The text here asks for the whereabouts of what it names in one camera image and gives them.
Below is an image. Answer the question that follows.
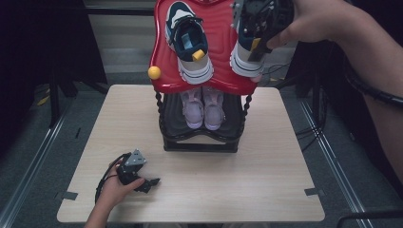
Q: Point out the thick black cable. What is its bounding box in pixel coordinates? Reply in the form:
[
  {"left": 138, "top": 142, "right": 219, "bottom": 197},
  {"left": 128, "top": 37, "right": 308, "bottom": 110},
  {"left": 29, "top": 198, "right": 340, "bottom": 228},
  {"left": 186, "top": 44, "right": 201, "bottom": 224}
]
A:
[{"left": 336, "top": 209, "right": 403, "bottom": 228}]

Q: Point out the metal floor rail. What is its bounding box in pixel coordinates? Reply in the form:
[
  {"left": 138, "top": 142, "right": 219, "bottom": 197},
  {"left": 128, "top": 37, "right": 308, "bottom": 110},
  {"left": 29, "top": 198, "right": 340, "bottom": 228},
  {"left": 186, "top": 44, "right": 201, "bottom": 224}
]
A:
[
  {"left": 298, "top": 98, "right": 375, "bottom": 228},
  {"left": 0, "top": 104, "right": 74, "bottom": 228}
]

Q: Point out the navy and white sneaker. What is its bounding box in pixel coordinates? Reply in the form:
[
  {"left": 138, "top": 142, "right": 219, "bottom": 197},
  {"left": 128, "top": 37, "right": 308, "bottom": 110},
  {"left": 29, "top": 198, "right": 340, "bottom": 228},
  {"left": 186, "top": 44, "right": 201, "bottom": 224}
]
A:
[
  {"left": 164, "top": 0, "right": 215, "bottom": 86},
  {"left": 229, "top": 12, "right": 269, "bottom": 79}
]

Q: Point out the left hand-held gripper cable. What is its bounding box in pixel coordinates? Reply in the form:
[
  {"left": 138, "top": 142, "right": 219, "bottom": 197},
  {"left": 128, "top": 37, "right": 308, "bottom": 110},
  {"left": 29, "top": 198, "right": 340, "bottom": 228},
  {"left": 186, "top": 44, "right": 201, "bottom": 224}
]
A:
[{"left": 94, "top": 152, "right": 132, "bottom": 203}]

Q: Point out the black cable bundle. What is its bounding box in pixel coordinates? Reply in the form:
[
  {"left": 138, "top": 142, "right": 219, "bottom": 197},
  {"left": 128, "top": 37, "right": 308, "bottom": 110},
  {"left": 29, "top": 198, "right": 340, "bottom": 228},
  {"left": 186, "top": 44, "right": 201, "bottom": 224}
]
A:
[{"left": 296, "top": 75, "right": 329, "bottom": 152}]

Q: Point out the dark metal stand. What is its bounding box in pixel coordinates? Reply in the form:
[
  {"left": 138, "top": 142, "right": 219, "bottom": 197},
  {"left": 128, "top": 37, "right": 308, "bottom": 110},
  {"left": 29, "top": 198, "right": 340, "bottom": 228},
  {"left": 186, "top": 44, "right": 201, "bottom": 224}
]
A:
[{"left": 48, "top": 75, "right": 62, "bottom": 129}]

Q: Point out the purple star sandal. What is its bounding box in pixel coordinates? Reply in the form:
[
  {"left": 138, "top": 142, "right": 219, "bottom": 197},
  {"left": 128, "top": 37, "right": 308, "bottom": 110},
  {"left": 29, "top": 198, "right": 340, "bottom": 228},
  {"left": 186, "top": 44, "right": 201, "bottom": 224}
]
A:
[
  {"left": 202, "top": 85, "right": 226, "bottom": 131},
  {"left": 180, "top": 86, "right": 205, "bottom": 130}
]

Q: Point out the thin black cable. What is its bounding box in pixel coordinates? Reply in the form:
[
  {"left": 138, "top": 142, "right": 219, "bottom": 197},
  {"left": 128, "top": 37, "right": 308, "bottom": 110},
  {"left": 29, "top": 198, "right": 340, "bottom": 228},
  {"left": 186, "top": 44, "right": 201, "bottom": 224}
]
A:
[{"left": 261, "top": 61, "right": 294, "bottom": 84}]

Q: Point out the person's left hand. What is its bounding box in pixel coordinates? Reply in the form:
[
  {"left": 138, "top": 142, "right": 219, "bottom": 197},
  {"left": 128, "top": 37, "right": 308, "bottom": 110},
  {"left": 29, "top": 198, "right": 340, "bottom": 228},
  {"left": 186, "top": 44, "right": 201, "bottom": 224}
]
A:
[{"left": 96, "top": 160, "right": 146, "bottom": 212}]

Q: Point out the person's right hand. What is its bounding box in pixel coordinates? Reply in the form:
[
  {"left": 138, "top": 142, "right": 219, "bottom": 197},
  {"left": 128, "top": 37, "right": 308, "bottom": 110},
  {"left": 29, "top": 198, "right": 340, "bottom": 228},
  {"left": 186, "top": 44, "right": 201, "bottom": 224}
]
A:
[{"left": 266, "top": 0, "right": 353, "bottom": 50}]

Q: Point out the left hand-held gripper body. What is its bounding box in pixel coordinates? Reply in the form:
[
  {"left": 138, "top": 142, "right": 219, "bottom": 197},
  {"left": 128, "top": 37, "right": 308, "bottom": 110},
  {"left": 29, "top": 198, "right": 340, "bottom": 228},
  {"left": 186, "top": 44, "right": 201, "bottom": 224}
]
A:
[{"left": 116, "top": 148, "right": 147, "bottom": 186}]

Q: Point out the hand-held gripper cable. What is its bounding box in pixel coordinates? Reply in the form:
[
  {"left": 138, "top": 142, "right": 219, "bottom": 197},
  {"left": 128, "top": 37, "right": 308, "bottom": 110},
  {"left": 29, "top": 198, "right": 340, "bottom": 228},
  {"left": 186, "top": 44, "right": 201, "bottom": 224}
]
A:
[
  {"left": 343, "top": 56, "right": 403, "bottom": 107},
  {"left": 94, "top": 152, "right": 132, "bottom": 203}
]

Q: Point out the yellow tape strip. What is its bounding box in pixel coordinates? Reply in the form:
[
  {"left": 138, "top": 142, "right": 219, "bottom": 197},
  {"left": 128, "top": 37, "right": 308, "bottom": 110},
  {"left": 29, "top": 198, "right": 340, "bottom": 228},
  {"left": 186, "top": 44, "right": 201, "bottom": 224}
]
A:
[{"left": 36, "top": 94, "right": 51, "bottom": 107}]

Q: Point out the right hand-held gripper cable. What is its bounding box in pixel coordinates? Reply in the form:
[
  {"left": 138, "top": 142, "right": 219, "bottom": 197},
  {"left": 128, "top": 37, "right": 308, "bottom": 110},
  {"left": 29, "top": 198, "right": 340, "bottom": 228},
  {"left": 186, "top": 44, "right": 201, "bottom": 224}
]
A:
[{"left": 343, "top": 56, "right": 403, "bottom": 107}]

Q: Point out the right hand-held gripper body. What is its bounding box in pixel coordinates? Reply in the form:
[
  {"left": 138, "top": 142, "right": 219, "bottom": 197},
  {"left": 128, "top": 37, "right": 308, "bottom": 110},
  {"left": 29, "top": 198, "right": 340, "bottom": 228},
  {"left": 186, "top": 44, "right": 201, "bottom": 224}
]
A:
[{"left": 231, "top": 0, "right": 295, "bottom": 39}]

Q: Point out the red and black shoe rack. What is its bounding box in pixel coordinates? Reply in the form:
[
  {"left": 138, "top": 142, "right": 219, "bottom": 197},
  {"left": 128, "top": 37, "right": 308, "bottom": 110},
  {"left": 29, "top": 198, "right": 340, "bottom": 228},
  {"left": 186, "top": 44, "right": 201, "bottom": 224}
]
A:
[{"left": 147, "top": 0, "right": 264, "bottom": 154}]

